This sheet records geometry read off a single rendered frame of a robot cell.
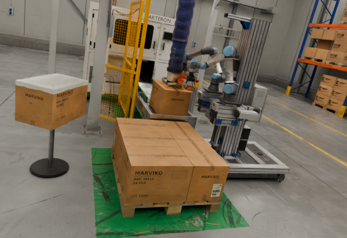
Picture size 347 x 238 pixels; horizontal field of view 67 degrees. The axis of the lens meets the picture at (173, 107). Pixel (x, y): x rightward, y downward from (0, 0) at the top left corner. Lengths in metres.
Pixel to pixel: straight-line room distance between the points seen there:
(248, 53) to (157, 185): 1.92
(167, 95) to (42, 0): 9.31
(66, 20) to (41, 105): 9.56
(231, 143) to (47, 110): 2.31
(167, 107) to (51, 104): 1.60
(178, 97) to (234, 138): 0.94
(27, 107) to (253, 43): 2.58
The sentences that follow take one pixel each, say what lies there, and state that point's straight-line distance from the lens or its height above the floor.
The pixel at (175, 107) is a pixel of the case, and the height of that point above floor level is 0.71.
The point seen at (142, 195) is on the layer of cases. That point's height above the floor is 0.24.
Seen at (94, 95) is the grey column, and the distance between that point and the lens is 4.12.
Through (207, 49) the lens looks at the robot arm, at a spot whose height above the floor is 1.55.
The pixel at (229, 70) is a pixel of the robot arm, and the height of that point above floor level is 1.41.
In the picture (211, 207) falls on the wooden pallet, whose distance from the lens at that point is 2.95.
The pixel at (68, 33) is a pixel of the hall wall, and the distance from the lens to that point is 12.15.
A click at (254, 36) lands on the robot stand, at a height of 1.83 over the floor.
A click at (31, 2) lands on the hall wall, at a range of 12.30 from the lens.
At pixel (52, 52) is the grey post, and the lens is 6.15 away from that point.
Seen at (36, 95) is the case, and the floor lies 0.93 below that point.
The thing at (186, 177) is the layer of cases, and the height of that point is 0.42.
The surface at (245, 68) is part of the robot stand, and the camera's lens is 3.44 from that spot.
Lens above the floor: 1.71
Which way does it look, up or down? 16 degrees down
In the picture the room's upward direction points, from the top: 11 degrees clockwise
